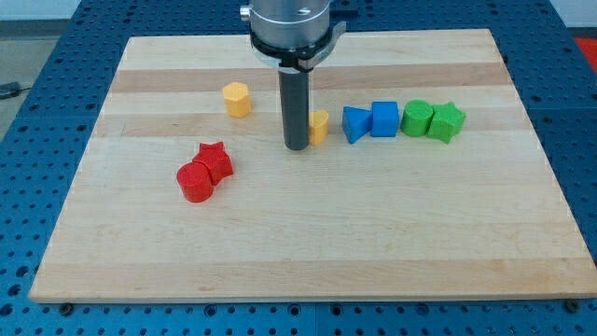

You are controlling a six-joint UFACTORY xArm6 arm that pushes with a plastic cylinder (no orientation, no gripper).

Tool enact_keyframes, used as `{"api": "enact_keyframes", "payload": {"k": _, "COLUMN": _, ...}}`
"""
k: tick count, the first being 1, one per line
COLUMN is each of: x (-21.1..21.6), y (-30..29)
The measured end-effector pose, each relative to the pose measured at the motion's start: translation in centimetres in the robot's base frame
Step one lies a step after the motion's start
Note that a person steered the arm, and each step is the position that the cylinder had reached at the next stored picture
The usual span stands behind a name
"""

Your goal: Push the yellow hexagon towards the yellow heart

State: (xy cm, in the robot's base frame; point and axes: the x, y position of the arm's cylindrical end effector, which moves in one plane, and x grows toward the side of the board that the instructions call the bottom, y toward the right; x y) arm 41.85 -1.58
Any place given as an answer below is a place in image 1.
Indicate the green cylinder block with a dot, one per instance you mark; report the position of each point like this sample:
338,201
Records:
417,116

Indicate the blue triangle block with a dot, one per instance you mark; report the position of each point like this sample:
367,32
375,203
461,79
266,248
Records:
356,122

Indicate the light wooden board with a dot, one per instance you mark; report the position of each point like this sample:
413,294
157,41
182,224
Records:
384,219

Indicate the red cylinder block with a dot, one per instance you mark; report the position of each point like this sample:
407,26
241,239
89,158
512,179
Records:
195,183

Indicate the yellow hexagon block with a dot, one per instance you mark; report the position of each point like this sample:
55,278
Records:
237,99

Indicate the red star block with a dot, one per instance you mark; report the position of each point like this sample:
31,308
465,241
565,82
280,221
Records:
217,161

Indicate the green star block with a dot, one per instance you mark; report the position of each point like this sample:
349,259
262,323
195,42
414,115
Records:
447,121

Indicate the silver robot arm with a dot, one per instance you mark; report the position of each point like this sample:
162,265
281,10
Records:
293,37

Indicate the yellow heart block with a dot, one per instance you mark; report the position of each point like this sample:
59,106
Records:
318,127

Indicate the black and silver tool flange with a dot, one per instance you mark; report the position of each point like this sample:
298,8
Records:
300,60

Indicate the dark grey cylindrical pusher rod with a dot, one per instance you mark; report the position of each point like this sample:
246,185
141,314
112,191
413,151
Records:
294,94

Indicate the blue cube block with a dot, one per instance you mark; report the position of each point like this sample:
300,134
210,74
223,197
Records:
385,119

